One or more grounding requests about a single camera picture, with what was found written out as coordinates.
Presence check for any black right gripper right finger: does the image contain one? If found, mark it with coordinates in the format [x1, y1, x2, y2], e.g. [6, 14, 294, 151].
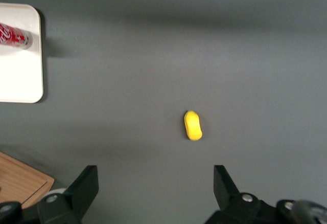
[203, 164, 282, 224]

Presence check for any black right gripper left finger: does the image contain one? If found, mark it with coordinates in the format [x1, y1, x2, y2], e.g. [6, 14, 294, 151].
[37, 165, 100, 224]

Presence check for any red coke bottle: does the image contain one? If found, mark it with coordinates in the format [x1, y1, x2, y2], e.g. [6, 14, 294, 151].
[0, 22, 34, 50]

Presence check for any beige rectangular tray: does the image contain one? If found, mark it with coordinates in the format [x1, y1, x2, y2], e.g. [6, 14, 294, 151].
[0, 3, 44, 104]

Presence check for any wooden drawer cabinet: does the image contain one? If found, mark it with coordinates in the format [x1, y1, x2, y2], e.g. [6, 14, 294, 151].
[0, 151, 55, 209]

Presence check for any yellow lemon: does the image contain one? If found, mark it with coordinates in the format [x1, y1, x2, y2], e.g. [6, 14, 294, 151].
[183, 109, 204, 141]

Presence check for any dark grey table mat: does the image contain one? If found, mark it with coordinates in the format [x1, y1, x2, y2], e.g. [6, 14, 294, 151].
[0, 0, 327, 224]

